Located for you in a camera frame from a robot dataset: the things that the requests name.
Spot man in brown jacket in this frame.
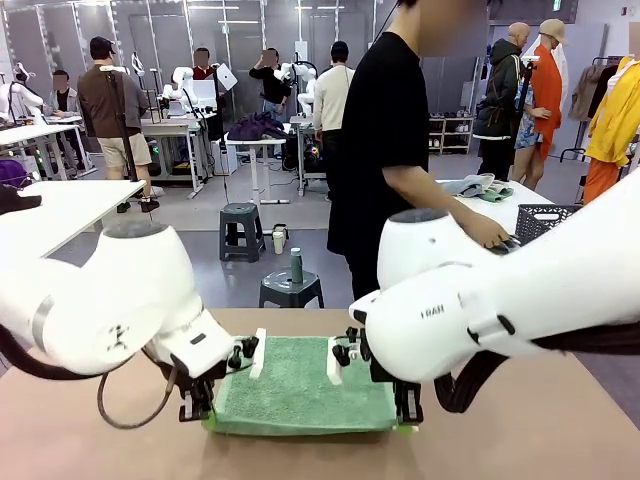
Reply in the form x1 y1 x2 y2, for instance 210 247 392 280
76 35 162 215

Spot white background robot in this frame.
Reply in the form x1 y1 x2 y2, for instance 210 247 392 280
277 59 320 119
0 62 47 126
160 64 204 120

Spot blue grey towel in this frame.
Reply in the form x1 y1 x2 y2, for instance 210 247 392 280
438 173 497 198

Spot person in cream sweater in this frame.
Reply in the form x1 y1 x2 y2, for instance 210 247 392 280
312 40 357 204

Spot white standing desk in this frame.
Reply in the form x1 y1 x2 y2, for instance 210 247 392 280
223 135 292 207

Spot black cloth item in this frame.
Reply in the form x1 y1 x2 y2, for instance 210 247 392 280
0 183 43 216

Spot purple clothes pile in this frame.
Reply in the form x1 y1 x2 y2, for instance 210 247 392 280
227 111 292 145

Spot yellow jacket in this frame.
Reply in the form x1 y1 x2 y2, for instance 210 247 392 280
584 55 640 168

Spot dark green bottle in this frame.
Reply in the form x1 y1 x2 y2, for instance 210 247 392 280
289 246 305 285

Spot grey background robot desk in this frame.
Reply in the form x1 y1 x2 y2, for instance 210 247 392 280
139 110 224 200

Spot thick black arm hose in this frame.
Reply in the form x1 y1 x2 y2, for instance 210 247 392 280
0 323 109 382
432 332 640 414

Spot person's right hand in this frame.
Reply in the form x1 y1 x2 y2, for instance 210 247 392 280
469 219 511 250

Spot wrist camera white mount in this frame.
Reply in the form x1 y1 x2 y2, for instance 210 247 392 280
227 327 268 382
327 325 372 386

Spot tall grey plastic stool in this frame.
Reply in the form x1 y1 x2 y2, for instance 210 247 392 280
218 201 268 264

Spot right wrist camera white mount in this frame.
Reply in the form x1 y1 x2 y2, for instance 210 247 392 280
327 325 372 386

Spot thick black right arm hose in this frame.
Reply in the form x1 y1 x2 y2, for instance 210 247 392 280
432 332 640 414

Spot thick black left arm hose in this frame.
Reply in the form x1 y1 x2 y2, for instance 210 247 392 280
0 323 109 382

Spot white background desk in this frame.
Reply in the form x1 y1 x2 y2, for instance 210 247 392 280
0 122 97 182

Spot black clothes rack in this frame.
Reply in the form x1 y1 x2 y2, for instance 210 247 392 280
558 56 624 162

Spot seated person in grey jacket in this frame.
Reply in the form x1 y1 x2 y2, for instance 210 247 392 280
42 69 87 174

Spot person in black t-shirt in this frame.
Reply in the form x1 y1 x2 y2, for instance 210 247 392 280
326 0 511 301

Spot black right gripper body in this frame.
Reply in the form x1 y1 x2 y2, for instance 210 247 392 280
368 359 425 401

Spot dark grey plastic basket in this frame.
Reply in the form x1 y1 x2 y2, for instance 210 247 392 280
513 203 585 247

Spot white side table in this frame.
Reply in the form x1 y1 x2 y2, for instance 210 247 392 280
433 178 557 236

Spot black camera tripod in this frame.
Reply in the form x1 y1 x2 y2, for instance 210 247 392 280
501 54 542 182

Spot white tablet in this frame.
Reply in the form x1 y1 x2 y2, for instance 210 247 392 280
214 62 238 92

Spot mannequin in orange garment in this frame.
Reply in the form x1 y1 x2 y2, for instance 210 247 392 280
510 18 570 192

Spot white shoe rack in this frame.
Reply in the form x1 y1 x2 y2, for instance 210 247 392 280
428 110 474 156

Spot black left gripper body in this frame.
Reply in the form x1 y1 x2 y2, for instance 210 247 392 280
169 352 229 409

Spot background person in black shirt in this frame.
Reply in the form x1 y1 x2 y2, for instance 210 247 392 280
248 47 293 126

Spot brown coat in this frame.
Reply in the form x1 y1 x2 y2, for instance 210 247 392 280
568 62 609 124

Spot orange trousers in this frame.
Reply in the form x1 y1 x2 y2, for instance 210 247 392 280
582 157 625 206

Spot person's right forearm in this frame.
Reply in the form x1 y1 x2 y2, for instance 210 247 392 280
382 164 494 241

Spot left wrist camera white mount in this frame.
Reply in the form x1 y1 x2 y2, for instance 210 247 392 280
227 327 268 382

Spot person in maroon top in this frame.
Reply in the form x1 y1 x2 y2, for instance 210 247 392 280
191 46 217 82

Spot low grey plastic stool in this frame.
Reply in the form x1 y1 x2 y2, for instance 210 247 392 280
257 270 326 310

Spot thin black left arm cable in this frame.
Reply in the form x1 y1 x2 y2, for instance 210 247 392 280
97 349 180 430

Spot purple bag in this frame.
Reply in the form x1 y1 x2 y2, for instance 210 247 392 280
0 158 37 190

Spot mannequin in dark hooded jacket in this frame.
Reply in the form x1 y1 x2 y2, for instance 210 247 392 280
471 21 534 182

